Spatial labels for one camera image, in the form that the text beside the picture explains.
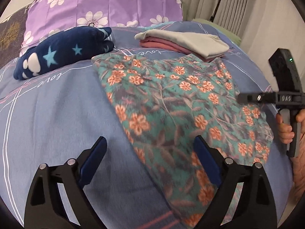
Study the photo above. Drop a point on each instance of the beige pleated curtain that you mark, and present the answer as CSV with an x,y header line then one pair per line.
x,y
262,25

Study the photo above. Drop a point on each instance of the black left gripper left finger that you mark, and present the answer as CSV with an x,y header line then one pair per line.
x,y
44,206

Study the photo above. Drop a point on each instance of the purple floral pillow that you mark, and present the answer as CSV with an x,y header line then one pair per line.
x,y
48,17

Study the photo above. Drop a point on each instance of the pink folded garment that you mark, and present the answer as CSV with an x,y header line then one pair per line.
x,y
153,42

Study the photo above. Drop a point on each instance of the right hand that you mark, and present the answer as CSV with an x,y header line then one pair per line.
x,y
286,136

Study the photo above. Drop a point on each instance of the beige folded garment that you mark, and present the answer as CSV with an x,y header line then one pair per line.
x,y
205,44

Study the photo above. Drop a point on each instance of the black floor lamp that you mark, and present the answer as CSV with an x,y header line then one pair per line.
x,y
218,0

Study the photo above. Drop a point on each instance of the navy star fleece garment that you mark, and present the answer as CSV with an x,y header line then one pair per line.
x,y
63,48

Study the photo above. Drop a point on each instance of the teal floral patterned garment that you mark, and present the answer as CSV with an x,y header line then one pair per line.
x,y
163,105

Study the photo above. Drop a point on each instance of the dark brown patterned pillow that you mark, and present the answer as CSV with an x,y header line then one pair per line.
x,y
12,34

